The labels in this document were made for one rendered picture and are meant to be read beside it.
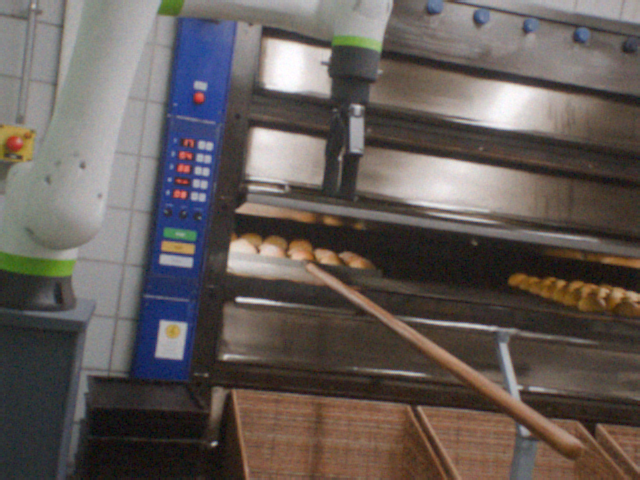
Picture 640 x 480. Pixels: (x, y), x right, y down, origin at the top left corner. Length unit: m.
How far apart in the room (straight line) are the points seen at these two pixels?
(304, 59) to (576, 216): 0.98
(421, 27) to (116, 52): 1.41
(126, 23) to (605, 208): 1.86
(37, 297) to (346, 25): 0.72
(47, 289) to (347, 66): 0.65
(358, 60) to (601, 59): 1.41
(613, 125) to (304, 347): 1.18
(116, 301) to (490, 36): 1.35
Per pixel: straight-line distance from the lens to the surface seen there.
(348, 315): 2.17
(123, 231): 2.44
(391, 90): 2.55
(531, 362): 2.82
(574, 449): 1.24
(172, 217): 2.41
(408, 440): 2.63
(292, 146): 2.49
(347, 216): 2.37
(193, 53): 2.42
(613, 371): 2.97
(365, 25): 1.58
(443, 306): 2.66
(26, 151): 2.37
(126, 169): 2.43
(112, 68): 1.37
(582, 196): 2.83
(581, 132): 2.79
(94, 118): 1.36
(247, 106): 2.46
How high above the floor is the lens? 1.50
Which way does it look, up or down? 4 degrees down
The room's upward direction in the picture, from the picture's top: 9 degrees clockwise
